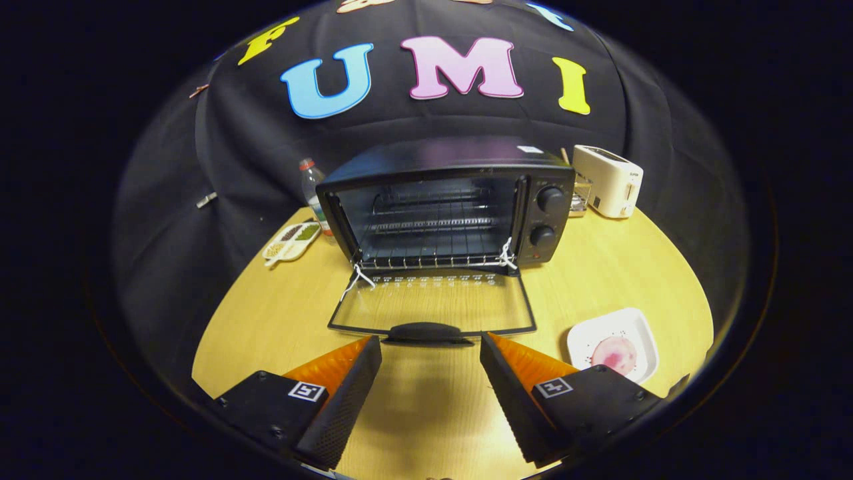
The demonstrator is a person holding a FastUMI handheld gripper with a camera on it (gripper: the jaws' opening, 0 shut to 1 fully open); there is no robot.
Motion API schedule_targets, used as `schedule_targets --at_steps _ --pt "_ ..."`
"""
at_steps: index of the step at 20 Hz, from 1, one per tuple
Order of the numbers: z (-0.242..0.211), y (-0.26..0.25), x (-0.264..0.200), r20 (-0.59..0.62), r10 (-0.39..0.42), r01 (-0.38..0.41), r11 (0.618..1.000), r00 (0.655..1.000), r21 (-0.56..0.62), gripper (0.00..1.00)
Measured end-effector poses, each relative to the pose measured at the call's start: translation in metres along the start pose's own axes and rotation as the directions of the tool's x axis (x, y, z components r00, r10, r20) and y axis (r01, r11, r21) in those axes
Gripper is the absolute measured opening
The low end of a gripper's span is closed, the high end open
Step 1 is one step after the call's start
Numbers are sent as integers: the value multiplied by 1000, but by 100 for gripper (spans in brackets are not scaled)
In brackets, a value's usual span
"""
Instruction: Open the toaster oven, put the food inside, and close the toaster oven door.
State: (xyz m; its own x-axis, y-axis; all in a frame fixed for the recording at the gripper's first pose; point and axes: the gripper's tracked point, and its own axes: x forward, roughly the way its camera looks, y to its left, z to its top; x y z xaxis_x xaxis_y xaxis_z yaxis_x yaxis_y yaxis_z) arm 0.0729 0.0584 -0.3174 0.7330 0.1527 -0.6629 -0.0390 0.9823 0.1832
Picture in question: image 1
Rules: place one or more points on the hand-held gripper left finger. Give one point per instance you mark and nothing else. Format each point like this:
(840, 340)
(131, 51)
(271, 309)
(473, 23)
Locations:
(346, 406)

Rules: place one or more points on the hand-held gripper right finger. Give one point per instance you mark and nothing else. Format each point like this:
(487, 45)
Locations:
(516, 406)

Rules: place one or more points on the pink ham slice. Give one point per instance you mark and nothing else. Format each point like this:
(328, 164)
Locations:
(614, 353)

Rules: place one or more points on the white square plate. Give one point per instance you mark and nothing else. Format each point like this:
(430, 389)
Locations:
(600, 330)

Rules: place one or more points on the black toaster oven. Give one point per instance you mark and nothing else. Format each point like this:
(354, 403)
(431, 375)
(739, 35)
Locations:
(466, 160)

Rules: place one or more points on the white bread toaster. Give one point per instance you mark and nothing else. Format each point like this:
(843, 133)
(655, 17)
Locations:
(606, 180)

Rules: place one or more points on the white divided snack tray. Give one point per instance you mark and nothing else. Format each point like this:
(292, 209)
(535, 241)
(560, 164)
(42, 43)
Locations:
(291, 241)

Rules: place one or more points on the clear glass container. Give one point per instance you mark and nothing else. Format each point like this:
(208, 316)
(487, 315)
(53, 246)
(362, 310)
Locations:
(579, 196)

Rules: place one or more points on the clear plastic bottle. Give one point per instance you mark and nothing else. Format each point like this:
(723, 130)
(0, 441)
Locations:
(311, 190)

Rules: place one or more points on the silver cloth clip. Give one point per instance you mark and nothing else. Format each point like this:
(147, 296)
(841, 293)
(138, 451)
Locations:
(206, 200)

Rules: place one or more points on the pink cloth clip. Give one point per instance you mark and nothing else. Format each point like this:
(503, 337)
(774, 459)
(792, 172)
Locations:
(198, 90)

